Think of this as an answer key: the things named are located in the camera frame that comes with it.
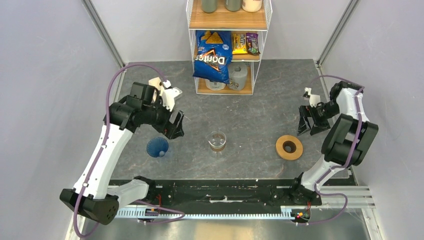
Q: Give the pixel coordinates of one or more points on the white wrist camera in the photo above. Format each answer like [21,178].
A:
[169,94]
[313,99]

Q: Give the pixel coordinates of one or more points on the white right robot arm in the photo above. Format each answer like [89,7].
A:
[350,135]

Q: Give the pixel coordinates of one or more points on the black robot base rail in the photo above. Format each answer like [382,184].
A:
[228,197]

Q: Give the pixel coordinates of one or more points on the white wire shelf rack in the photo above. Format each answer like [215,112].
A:
[224,20]

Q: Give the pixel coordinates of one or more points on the white jar on bottom shelf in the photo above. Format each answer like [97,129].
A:
[214,86]

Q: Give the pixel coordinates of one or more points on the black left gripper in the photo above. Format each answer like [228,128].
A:
[166,127]

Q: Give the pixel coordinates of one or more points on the brown M&M candy bag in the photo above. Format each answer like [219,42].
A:
[252,43]

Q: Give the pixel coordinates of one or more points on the blue Doritos chip bag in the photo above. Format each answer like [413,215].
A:
[213,55]

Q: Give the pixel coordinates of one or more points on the glass carafe with wooden band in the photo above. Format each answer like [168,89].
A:
[217,141]

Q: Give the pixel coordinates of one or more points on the green bottle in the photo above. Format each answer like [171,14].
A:
[233,5]
[209,6]

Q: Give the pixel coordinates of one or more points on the wooden ring dripper stand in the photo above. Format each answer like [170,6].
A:
[289,147]

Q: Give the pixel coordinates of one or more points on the cream lotion bottle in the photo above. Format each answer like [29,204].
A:
[251,6]

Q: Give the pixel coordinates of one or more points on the cream paper coffee filters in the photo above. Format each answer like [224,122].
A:
[157,84]

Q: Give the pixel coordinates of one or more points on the blue plastic coffee dripper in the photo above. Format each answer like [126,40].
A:
[157,147]

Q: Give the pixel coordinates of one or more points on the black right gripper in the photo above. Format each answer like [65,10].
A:
[305,111]

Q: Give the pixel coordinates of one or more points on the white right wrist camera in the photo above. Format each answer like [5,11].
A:
[313,99]

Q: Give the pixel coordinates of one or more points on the green bottle middle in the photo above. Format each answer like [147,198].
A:
[233,5]

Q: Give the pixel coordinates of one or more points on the green bottle left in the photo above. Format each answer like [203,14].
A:
[209,6]

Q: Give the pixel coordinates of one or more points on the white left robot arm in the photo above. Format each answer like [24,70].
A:
[145,105]

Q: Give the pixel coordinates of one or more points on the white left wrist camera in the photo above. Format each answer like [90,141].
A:
[169,94]

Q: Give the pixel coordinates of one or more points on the yellow M&M candy bag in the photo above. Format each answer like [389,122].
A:
[239,45]

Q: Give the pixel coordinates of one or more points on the grey toilet paper roll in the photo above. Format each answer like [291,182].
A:
[238,72]

